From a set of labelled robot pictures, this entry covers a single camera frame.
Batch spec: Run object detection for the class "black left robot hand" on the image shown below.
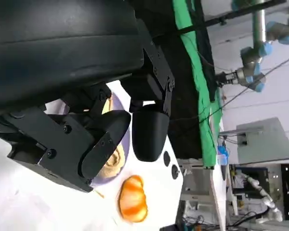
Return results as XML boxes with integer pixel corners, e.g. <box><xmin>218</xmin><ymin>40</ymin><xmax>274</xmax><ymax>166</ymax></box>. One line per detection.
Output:
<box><xmin>0</xmin><ymin>0</ymin><xmax>176</xmax><ymax>193</ymax></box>

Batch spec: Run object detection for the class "beige towel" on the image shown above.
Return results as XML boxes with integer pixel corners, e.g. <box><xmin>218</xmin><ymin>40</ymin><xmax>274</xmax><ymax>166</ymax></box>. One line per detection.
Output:
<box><xmin>96</xmin><ymin>97</ymin><xmax>127</xmax><ymax>180</ymax></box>

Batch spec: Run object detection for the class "orange and white bread roll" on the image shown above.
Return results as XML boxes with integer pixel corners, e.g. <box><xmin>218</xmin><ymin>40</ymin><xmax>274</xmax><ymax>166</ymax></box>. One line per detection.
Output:
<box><xmin>117</xmin><ymin>175</ymin><xmax>149</xmax><ymax>222</ymax></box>

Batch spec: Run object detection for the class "lilac plate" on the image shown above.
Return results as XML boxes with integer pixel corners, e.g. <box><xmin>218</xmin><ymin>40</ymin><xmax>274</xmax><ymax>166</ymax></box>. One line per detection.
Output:
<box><xmin>89</xmin><ymin>92</ymin><xmax>132</xmax><ymax>187</ymax></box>

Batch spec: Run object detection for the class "blue plastic object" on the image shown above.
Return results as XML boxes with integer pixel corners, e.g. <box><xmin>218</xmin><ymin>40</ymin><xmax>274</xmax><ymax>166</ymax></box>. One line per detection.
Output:
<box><xmin>217</xmin><ymin>144</ymin><xmax>229</xmax><ymax>167</ymax></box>

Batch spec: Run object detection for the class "green cloth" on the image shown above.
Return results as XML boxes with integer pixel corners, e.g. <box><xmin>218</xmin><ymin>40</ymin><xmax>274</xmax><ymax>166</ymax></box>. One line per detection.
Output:
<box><xmin>172</xmin><ymin>0</ymin><xmax>223</xmax><ymax>169</ymax></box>

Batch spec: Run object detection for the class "grey metal cabinet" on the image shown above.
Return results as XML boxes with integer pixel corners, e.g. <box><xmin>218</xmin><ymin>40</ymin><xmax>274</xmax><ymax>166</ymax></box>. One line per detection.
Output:
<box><xmin>236</xmin><ymin>117</ymin><xmax>289</xmax><ymax>164</ymax></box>

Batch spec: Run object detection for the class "black backdrop cloth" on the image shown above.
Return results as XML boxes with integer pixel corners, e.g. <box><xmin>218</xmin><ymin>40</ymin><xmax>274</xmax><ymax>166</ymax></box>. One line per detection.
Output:
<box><xmin>132</xmin><ymin>0</ymin><xmax>219</xmax><ymax>159</ymax></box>

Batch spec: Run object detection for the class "narrow black cloth strip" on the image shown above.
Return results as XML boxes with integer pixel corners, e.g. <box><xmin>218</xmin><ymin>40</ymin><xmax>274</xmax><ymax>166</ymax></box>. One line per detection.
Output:
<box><xmin>195</xmin><ymin>0</ymin><xmax>220</xmax><ymax>103</ymax></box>

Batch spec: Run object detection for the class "white table frame panel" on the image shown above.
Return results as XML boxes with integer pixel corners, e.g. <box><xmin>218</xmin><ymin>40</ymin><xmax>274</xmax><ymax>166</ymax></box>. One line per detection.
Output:
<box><xmin>180</xmin><ymin>166</ymin><xmax>227</xmax><ymax>231</ymax></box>

